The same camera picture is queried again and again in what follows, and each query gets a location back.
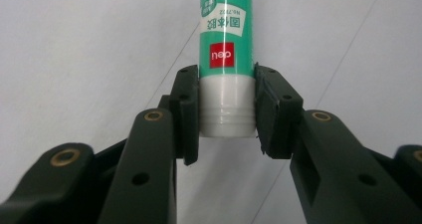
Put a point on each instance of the green and white glue stick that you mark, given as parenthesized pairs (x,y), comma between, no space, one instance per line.
(227,94)

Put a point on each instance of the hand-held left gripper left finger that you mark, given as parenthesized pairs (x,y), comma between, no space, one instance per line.
(149,171)

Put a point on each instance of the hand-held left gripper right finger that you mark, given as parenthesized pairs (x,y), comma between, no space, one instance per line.
(331,171)

